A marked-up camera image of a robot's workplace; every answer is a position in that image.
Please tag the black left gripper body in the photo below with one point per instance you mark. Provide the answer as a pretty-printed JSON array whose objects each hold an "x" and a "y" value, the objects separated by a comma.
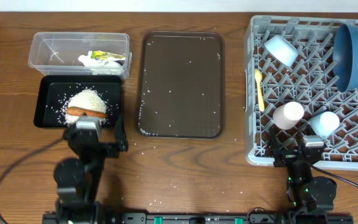
[{"x": 105, "y": 149}]

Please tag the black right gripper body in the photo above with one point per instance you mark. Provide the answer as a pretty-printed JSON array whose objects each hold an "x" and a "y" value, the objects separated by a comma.
[{"x": 289, "y": 156}]

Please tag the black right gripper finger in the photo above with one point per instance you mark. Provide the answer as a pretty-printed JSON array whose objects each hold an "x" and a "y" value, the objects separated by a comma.
[
  {"x": 273, "y": 143},
  {"x": 306, "y": 130}
]

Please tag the light blue cup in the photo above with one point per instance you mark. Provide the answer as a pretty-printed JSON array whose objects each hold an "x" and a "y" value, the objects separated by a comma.
[{"x": 324, "y": 124}]

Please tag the pink cup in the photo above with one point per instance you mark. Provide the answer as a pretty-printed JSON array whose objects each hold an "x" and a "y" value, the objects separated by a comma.
[{"x": 288, "y": 115}]

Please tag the orange carrot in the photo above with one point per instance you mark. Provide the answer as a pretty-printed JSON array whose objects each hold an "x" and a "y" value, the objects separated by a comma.
[{"x": 76, "y": 111}]

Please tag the white rice pile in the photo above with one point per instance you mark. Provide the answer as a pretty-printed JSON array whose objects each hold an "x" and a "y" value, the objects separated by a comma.
[{"x": 87, "y": 99}]

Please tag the wrapper trash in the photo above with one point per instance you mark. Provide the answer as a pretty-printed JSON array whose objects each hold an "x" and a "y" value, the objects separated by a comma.
[{"x": 103, "y": 63}]

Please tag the yellow plastic spoon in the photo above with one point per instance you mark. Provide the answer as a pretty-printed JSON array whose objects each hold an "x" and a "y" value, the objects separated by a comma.
[{"x": 258, "y": 78}]

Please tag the light blue bowl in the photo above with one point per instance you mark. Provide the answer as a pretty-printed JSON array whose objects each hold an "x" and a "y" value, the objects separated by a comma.
[{"x": 282, "y": 50}]

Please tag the dark blue plate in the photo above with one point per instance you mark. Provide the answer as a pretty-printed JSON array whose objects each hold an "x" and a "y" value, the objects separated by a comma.
[{"x": 345, "y": 53}]

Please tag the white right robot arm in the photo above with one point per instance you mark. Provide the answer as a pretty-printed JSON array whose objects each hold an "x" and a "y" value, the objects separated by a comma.
[{"x": 311, "y": 190}]

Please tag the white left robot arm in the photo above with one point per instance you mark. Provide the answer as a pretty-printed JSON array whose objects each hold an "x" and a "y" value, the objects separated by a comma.
[{"x": 78, "y": 178}]

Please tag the grey dishwasher rack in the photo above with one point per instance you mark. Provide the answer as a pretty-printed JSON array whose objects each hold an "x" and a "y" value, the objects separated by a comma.
[{"x": 309, "y": 81}]

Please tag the black waste tray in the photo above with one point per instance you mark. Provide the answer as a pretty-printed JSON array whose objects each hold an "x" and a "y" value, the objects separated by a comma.
[{"x": 56, "y": 89}]

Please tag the clear plastic bin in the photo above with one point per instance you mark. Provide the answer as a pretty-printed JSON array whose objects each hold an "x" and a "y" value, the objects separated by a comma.
[{"x": 56, "y": 53}]

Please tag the brown serving tray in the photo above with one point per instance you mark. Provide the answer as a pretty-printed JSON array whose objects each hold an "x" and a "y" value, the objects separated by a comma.
[{"x": 181, "y": 85}]

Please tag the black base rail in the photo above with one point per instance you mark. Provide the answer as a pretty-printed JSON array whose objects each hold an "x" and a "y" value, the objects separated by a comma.
[{"x": 253, "y": 217}]

